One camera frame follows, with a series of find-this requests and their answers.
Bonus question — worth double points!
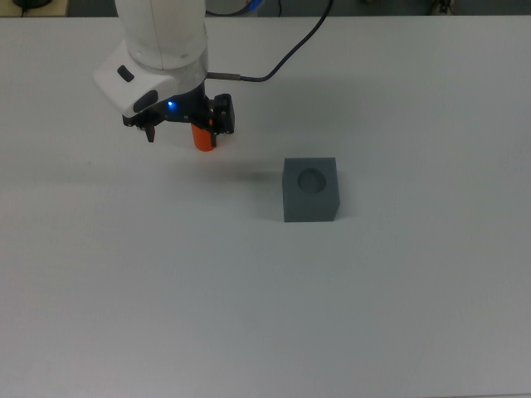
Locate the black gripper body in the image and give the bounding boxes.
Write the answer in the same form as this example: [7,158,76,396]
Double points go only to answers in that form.
[155,80,215,127]

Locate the orange cylinder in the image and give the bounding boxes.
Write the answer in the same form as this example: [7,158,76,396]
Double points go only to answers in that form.
[190,123,215,153]

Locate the grey block with round hole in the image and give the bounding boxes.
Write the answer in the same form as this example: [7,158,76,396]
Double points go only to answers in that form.
[281,156,343,224]

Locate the long black arm cable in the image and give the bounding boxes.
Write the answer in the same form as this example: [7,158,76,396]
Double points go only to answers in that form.
[207,0,335,83]

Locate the blue cable beyond table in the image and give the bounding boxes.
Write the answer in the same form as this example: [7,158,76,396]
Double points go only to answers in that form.
[205,0,269,16]

